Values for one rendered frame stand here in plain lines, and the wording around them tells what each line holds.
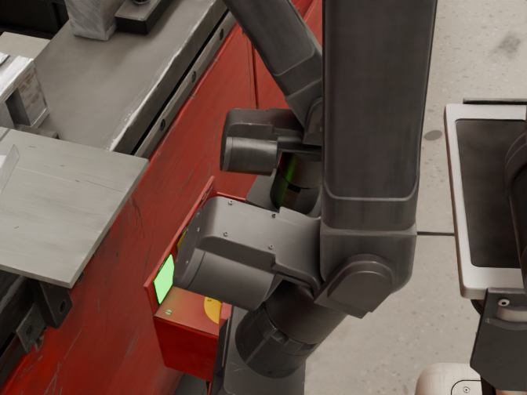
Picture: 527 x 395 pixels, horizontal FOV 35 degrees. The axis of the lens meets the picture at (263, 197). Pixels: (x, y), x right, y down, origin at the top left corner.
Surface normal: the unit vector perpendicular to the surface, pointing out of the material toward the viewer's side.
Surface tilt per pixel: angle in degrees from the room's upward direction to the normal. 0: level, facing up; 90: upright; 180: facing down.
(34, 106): 90
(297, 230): 27
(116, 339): 90
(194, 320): 0
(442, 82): 0
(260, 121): 15
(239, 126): 79
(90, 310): 90
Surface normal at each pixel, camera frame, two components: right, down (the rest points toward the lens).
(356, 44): -0.14, 0.72
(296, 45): 0.02, 0.39
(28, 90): 0.94, 0.21
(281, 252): 0.41, -0.60
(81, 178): -0.05, -0.69
